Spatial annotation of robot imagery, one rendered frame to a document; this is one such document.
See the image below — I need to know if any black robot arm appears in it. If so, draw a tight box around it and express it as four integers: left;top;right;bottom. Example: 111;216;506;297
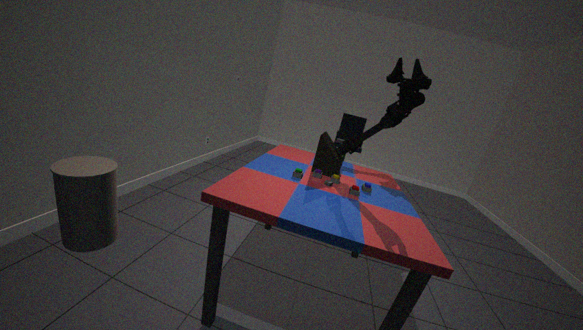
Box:
335;88;425;158

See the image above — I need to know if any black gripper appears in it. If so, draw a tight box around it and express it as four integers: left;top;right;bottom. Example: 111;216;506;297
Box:
386;58;432;100

